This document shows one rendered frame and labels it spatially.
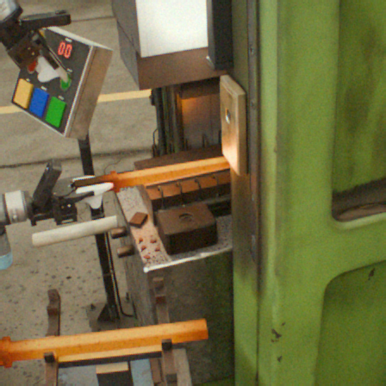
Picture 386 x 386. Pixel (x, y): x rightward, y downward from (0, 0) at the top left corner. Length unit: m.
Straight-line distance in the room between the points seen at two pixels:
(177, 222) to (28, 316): 1.39
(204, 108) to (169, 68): 0.39
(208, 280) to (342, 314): 0.32
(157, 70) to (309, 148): 0.43
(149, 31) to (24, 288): 1.80
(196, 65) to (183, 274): 0.47
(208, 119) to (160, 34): 0.53
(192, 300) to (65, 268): 1.44
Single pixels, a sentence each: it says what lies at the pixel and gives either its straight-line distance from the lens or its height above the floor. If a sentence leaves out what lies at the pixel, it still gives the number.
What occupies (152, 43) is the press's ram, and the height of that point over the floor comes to 1.39.
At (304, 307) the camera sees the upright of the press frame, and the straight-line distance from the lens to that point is 1.32.
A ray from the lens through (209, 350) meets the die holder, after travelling 1.70.
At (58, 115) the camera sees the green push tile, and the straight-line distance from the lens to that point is 1.93.
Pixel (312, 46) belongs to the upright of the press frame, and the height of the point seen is 1.49.
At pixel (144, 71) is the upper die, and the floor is 1.31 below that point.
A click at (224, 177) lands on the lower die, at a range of 1.59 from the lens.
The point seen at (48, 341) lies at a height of 1.01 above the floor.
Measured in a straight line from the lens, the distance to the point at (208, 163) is 1.61.
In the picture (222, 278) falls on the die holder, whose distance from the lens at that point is 1.54.
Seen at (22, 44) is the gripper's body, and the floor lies 1.35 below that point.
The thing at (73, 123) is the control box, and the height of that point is 0.99.
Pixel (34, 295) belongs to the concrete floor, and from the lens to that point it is 2.84.
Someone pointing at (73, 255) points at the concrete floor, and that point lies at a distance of 3.00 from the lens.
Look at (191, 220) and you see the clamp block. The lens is 1.48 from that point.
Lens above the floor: 1.87
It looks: 34 degrees down
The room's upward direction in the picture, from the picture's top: 4 degrees counter-clockwise
